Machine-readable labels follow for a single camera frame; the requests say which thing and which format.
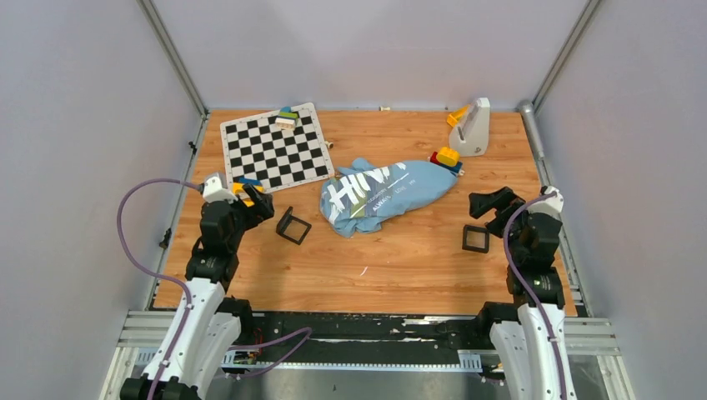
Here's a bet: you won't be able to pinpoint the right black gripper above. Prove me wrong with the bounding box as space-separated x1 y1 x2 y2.
467 186 529 262

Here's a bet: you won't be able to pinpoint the light blue printed t-shirt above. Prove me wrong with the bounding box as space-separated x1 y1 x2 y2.
319 158 458 238

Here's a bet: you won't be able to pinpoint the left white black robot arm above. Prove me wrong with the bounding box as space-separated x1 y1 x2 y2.
119 178 274 399

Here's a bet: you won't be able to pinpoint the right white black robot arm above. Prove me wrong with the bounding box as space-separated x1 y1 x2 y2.
469 186 577 399

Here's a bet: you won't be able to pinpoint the yellow triangle toy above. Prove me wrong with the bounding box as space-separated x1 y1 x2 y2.
233 182 264 208

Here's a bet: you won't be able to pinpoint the blue toy block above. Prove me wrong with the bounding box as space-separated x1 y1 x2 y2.
237 177 262 186

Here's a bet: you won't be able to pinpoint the black white checkerboard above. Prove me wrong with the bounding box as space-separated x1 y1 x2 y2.
220 102 335 193

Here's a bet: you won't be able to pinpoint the white wedge stand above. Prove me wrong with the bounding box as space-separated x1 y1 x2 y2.
449 97 491 157

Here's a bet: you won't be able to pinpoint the colourful toy block train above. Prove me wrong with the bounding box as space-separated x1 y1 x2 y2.
429 147 464 176

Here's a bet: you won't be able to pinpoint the stacked toy blocks on checkerboard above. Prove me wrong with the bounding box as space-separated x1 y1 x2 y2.
274 107 299 131

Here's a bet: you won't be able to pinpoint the orange plastic piece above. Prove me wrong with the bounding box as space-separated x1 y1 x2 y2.
446 104 469 128

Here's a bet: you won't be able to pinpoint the left black square frame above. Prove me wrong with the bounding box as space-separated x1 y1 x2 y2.
275 207 312 245

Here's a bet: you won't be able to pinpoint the black square frame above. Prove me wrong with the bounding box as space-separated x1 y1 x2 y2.
462 225 490 254
275 207 312 245

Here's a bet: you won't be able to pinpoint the right black square frame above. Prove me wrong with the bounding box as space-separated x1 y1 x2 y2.
462 225 490 254

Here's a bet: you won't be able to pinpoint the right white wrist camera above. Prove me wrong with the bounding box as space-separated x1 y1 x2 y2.
529 186 564 218

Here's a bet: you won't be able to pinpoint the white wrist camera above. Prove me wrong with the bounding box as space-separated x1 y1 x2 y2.
201 172 237 203
529 186 564 218

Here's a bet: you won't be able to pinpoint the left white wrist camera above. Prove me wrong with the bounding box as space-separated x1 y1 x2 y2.
201 172 237 203

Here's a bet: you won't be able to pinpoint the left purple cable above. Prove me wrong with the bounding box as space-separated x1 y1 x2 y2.
116 177 313 400

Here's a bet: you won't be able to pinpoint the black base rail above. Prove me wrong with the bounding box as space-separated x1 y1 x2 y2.
222 312 502 373

